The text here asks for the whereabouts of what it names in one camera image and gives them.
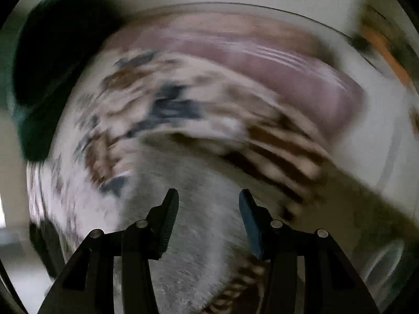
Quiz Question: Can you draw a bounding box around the floral plaid fleece blanket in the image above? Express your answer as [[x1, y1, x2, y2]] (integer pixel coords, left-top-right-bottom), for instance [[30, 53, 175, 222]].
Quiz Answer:
[[27, 50, 329, 313]]

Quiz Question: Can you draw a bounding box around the dark green cloth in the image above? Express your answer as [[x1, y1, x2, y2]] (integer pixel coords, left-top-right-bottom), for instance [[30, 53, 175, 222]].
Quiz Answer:
[[8, 0, 124, 162]]

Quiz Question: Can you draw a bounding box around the pink striped pillow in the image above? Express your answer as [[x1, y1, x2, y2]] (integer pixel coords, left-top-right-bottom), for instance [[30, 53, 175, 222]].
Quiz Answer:
[[106, 12, 366, 139]]

